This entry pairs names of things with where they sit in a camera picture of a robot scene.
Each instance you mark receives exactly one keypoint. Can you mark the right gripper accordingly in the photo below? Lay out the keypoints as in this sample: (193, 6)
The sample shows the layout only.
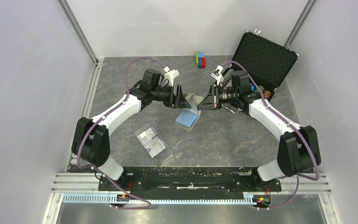
(216, 103)

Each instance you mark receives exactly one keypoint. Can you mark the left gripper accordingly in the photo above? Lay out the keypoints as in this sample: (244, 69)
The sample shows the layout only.
(179, 101)

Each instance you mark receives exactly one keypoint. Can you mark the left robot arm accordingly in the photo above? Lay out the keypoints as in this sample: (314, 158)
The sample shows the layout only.
(91, 141)

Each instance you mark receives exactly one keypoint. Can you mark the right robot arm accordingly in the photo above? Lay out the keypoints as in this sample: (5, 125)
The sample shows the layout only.
(298, 149)

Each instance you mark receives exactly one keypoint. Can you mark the lower credit card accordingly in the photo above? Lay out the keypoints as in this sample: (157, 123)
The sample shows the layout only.
(155, 146)

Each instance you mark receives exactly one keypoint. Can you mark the credit card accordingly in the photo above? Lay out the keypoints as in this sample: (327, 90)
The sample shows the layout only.
(155, 146)
(146, 136)

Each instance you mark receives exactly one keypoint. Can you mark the upper credit card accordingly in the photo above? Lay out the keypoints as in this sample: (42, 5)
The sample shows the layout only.
(146, 136)

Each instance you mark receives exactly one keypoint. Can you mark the clear plastic card sleeve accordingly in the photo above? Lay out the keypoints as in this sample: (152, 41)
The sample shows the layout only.
(163, 157)

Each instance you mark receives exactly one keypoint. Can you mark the colourful toy block stack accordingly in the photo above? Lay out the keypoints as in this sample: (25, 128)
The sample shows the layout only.
(200, 60)

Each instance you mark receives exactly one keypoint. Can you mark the black poker chip case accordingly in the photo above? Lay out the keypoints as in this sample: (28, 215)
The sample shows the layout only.
(258, 67)

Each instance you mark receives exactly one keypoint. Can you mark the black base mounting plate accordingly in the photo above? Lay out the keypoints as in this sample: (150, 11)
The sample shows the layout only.
(194, 183)

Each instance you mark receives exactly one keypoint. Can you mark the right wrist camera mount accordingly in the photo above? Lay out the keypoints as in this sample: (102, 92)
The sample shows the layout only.
(217, 75)

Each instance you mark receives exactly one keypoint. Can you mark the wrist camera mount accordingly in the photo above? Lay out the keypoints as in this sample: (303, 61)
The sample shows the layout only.
(169, 76)
(217, 75)

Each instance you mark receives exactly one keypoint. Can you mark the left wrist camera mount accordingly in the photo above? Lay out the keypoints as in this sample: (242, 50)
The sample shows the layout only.
(169, 76)

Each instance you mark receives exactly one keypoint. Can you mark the white slotted cable duct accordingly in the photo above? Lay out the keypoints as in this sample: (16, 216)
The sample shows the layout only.
(113, 198)

